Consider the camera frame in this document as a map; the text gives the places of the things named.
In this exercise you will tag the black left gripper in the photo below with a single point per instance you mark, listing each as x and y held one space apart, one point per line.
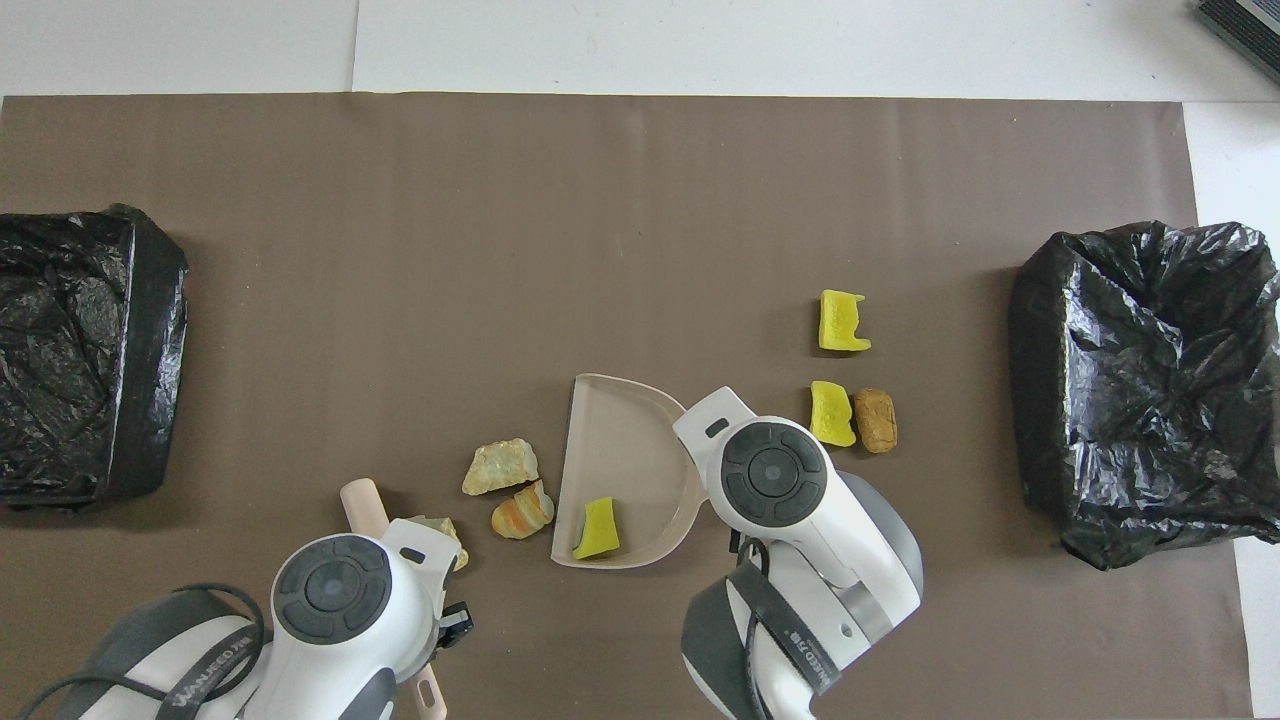
455 625

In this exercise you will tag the pale ridged foam chunk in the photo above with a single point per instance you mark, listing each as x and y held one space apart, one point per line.
440 527
500 467

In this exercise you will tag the orange striped toy croissant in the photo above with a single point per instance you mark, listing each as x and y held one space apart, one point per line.
522 512

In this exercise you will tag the beige hand brush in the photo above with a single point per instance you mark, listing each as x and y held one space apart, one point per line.
362 505

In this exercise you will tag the yellow sponge piece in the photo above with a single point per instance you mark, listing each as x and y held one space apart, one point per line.
838 325
598 530
830 415

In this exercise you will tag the beige plastic dustpan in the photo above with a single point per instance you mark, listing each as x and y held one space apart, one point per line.
620 450

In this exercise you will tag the brown toy potato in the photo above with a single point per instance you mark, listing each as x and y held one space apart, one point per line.
875 422

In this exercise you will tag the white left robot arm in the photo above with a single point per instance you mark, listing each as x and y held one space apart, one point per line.
330 620

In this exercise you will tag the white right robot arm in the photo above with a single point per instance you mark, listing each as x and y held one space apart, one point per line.
800 520

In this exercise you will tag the bin with black bag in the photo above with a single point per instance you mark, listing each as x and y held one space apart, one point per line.
1150 400
90 300

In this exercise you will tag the brown paper table mat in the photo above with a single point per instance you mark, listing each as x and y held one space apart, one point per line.
400 200

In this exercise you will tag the dark ribbed device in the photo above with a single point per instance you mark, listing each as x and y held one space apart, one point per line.
1250 25

